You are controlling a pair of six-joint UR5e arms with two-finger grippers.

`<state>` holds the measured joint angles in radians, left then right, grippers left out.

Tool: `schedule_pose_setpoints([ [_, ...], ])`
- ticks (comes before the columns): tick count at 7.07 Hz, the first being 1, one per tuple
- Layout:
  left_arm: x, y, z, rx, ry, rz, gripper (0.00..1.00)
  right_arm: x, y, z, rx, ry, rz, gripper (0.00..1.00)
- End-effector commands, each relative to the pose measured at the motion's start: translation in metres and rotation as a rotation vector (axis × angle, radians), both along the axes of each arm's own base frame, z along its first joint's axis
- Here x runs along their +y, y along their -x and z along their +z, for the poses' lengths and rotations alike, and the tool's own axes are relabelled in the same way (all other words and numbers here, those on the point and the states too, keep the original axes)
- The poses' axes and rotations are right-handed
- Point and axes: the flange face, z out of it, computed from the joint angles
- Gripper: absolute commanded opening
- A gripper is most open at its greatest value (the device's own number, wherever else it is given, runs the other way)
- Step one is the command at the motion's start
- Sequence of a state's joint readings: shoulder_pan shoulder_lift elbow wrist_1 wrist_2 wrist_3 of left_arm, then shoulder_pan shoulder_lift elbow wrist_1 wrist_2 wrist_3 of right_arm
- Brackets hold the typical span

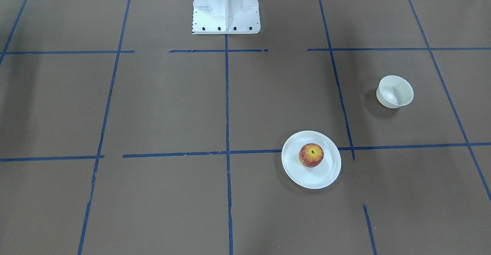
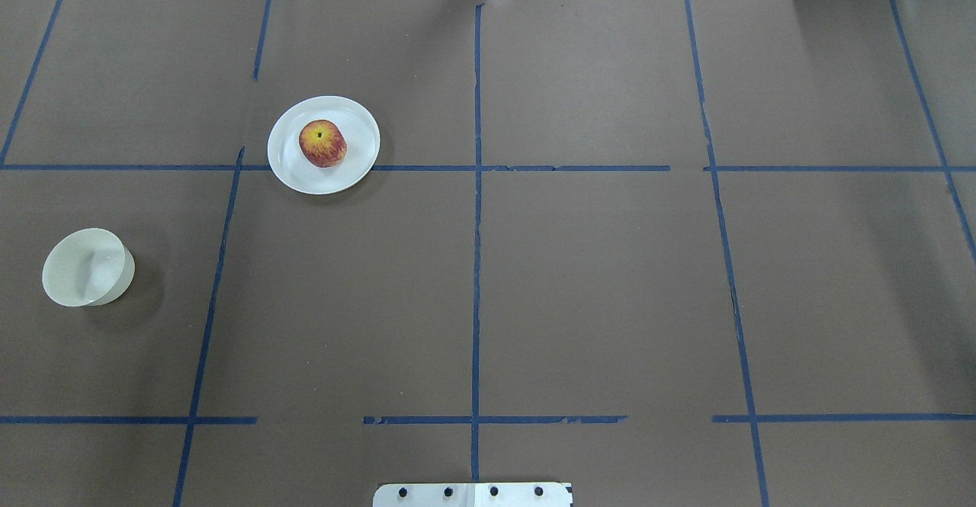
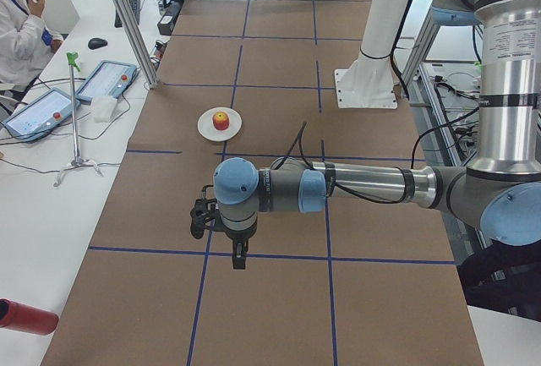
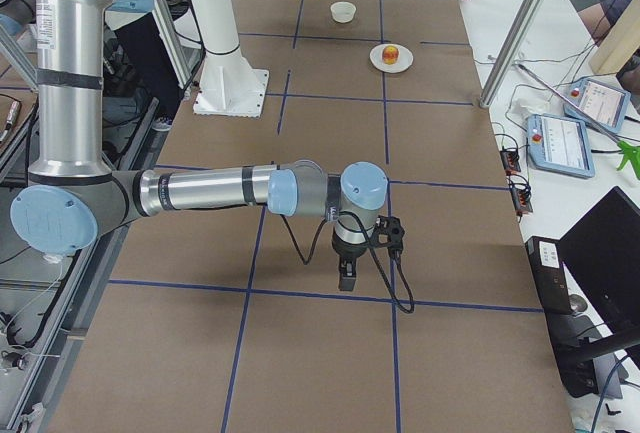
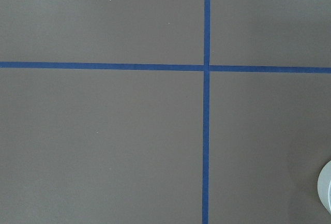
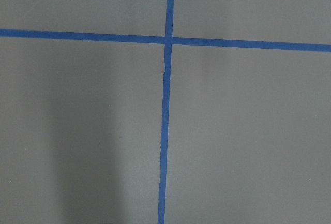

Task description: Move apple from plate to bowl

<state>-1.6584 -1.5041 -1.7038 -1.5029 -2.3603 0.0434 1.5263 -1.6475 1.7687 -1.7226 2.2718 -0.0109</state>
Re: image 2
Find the red yellow apple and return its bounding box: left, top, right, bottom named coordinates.
left=297, top=119, right=348, bottom=168

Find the white camera pole base plate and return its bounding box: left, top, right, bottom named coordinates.
left=372, top=482, right=574, bottom=506

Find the pale green bowl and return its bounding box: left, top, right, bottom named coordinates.
left=42, top=228, right=136, bottom=306

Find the white round plate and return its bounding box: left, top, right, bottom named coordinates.
left=266, top=95, right=380, bottom=194

